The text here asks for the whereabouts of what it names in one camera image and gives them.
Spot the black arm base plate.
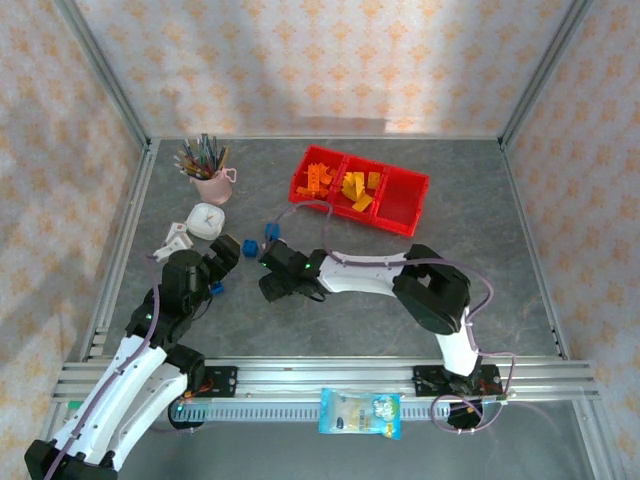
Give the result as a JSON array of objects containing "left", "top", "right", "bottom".
[
  {"left": 187, "top": 366, "right": 239, "bottom": 400},
  {"left": 412, "top": 364, "right": 504, "bottom": 399}
]

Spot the aluminium frame post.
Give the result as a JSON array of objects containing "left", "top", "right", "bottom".
[
  {"left": 498, "top": 0, "right": 596, "bottom": 151},
  {"left": 52, "top": 0, "right": 154, "bottom": 151}
]

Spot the blue white snack packet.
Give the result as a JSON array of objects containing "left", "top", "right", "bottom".
[{"left": 318, "top": 388, "right": 403, "bottom": 441}]

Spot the pink metal cup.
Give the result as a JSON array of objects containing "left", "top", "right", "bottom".
[{"left": 192, "top": 167, "right": 239, "bottom": 205}]

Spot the bunch of coloured pencils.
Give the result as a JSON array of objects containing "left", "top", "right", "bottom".
[{"left": 172, "top": 132, "right": 231, "bottom": 180}]

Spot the aluminium rear rail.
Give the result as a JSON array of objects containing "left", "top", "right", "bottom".
[{"left": 149, "top": 132, "right": 504, "bottom": 142}]

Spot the grey slotted cable duct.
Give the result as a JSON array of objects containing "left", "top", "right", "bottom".
[{"left": 169, "top": 401, "right": 454, "bottom": 425}]

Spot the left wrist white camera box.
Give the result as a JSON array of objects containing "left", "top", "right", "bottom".
[{"left": 152, "top": 233, "right": 195, "bottom": 265}]

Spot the white square clock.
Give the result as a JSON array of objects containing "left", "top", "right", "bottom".
[{"left": 185, "top": 202, "right": 226, "bottom": 241}]

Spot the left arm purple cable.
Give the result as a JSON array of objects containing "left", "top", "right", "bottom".
[{"left": 44, "top": 252, "right": 201, "bottom": 480}]

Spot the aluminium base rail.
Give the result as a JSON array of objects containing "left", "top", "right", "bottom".
[{"left": 52, "top": 357, "right": 600, "bottom": 402}]

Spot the aluminium side rail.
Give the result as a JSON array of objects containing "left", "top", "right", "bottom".
[
  {"left": 82, "top": 138, "right": 161, "bottom": 361},
  {"left": 499, "top": 142, "right": 571, "bottom": 361}
]

